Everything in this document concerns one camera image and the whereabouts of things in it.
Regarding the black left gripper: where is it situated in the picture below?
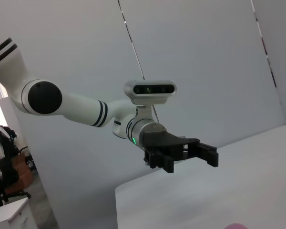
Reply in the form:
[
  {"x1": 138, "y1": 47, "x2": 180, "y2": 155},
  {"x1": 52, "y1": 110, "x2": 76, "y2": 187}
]
[{"x1": 140, "y1": 130, "x2": 219, "y2": 174}]

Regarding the pink peach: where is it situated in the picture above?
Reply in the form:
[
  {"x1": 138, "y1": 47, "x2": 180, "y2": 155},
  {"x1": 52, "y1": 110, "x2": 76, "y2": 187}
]
[{"x1": 223, "y1": 223, "x2": 249, "y2": 229}]

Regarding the brown cardboard box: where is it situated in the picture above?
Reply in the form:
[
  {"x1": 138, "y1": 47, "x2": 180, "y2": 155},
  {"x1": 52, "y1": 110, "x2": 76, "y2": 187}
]
[{"x1": 12, "y1": 152, "x2": 35, "y2": 189}]

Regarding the black office chair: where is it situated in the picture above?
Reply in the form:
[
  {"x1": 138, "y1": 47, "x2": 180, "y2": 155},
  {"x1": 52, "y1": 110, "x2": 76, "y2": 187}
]
[{"x1": 0, "y1": 125, "x2": 31, "y2": 208}]

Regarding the white cabinet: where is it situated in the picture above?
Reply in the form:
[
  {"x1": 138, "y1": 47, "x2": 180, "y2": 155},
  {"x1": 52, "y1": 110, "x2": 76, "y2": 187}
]
[{"x1": 0, "y1": 197, "x2": 31, "y2": 229}]

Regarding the thin left gripper cable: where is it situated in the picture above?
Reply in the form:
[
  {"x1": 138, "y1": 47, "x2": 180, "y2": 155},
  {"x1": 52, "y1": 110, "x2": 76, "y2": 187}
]
[{"x1": 153, "y1": 104, "x2": 160, "y2": 124}]

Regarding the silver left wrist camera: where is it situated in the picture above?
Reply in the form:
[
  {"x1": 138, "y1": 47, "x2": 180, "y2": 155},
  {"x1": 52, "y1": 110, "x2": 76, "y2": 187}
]
[{"x1": 123, "y1": 79, "x2": 177, "y2": 105}]

